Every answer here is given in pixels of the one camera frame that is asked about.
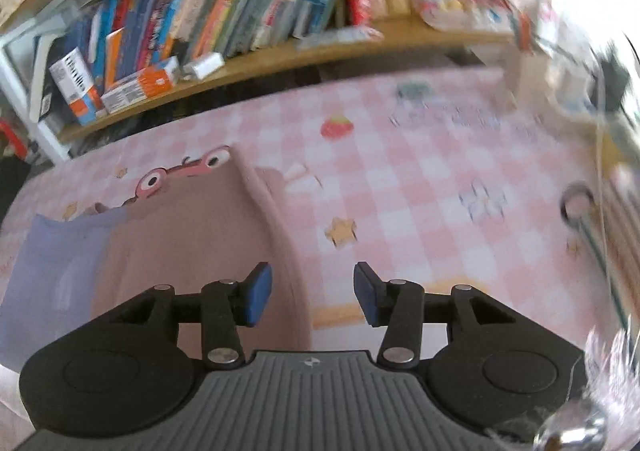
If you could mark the white charger block on shelf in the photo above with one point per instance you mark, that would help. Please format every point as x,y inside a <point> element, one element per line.
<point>203,66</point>

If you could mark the row of colourful books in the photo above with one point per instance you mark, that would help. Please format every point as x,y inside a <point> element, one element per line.
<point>121,37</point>

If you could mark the wooden bookshelf board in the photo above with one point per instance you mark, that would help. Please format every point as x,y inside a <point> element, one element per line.
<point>399,34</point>

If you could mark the orange toothpaste box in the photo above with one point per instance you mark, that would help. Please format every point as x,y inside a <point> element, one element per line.
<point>148,83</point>

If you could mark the blue white pamphlet on shelf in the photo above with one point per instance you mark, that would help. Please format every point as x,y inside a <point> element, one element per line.
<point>343,36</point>

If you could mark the pink and purple knit sweater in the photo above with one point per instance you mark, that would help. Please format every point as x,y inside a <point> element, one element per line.
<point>211,219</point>

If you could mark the pink cartoon checkered table mat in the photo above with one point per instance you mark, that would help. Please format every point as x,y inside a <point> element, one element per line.
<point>437,189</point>

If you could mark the white power adapter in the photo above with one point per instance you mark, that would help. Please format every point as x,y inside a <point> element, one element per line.
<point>571,88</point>

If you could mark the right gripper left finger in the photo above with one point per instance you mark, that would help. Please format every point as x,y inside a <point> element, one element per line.
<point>226,306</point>

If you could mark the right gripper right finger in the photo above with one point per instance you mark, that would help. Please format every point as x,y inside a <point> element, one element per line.
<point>397,305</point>

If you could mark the white and orange Obrite box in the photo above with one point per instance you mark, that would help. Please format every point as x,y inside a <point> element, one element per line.
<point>75,82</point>

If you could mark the stack of notebooks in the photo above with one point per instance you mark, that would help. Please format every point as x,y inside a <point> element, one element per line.
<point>611,225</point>

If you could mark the black power adapter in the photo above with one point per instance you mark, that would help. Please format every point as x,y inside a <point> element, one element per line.
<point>615,78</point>

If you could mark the green eraser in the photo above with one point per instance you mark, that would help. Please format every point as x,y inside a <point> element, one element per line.
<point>414,91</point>

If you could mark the beige pen holder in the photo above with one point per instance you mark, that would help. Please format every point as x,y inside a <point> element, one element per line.
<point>525,78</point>

